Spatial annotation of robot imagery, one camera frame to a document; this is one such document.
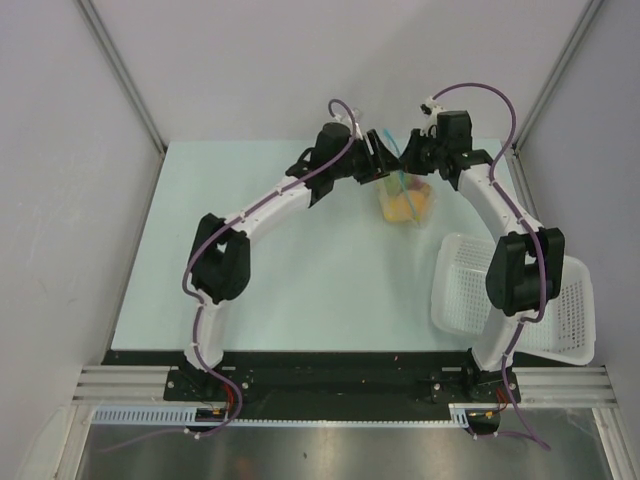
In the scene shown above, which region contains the white cable duct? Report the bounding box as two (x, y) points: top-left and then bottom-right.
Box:
(92, 403), (474, 429)

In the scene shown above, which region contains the aluminium corner post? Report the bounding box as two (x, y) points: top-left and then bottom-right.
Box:
(73, 0), (168, 158)
(514, 0), (606, 146)

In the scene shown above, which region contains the yellow fake banana bunch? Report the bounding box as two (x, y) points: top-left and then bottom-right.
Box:
(381, 192), (431, 223)

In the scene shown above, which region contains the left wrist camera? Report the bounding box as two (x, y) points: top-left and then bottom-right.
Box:
(345, 108), (362, 138)

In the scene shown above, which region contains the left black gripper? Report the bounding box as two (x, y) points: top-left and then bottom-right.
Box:
(329, 129), (403, 184)

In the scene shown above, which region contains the clear zip top bag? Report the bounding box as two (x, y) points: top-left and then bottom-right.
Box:
(376, 171), (436, 227)

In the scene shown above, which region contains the green fake apple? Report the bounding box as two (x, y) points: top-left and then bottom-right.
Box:
(384, 177), (406, 196)

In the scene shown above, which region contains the aluminium frame rail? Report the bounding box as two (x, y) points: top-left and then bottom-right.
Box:
(72, 366), (616, 408)

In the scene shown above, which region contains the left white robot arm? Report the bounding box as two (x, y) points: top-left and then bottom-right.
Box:
(181, 122), (403, 400)

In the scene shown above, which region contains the orange fake fruit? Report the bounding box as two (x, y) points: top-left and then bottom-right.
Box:
(409, 185), (434, 215)

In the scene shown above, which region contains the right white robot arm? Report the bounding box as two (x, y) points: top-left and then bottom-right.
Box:
(400, 105), (565, 401)

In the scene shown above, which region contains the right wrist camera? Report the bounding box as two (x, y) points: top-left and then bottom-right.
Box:
(420, 97), (446, 136)

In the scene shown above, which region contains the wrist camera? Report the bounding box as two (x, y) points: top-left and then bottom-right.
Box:
(345, 108), (362, 138)
(420, 97), (446, 136)

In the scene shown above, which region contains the left aluminium corner post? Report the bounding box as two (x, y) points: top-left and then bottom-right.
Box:
(73, 0), (168, 158)

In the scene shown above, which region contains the right aluminium corner post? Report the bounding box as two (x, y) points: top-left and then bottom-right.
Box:
(514, 0), (606, 146)

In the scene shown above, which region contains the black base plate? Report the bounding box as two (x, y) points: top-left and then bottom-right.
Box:
(102, 350), (521, 403)

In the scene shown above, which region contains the white perforated plastic basket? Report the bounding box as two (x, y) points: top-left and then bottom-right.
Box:
(431, 233), (596, 365)

